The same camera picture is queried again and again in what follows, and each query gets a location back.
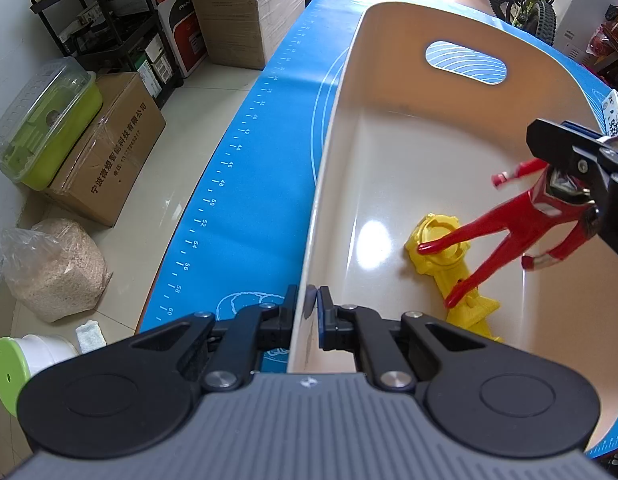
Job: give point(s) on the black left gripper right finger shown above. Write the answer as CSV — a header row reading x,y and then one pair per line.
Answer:
x,y
483,394

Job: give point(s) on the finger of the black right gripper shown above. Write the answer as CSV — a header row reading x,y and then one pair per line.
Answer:
x,y
578,151

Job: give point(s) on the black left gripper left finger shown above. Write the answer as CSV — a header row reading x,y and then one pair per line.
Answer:
x,y
125,397

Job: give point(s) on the red superhero action figure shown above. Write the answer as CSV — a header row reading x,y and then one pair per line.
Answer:
x,y
556,198

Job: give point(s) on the yellow plastic toy key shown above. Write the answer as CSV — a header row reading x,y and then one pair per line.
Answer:
x,y
448,268

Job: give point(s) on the beige plastic storage bin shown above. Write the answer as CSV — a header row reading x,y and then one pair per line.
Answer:
x,y
431,105

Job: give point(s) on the white tissue pack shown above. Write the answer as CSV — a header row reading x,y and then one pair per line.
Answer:
x,y
610,113

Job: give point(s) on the green white round stool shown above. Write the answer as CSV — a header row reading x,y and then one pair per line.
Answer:
x,y
23,358

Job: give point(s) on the bag of wood shavings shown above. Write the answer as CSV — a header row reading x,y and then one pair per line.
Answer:
x,y
54,268

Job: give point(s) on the white freezer cabinet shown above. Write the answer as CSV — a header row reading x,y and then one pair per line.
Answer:
x,y
584,10

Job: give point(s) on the blue silicone table mat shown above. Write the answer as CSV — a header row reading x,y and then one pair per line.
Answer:
x,y
243,235

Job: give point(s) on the brown cardboard box on floor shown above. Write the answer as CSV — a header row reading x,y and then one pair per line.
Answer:
x,y
97,176

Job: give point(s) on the green plastic lidded container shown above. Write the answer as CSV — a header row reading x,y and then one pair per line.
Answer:
x,y
45,121

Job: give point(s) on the large stacked cardboard box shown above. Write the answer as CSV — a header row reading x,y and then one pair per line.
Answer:
x,y
245,33

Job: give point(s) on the black metal shelf rack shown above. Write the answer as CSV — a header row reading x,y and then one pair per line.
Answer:
x,y
114,36

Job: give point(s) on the red white appliance box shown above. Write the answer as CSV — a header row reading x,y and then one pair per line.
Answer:
x,y
185,37

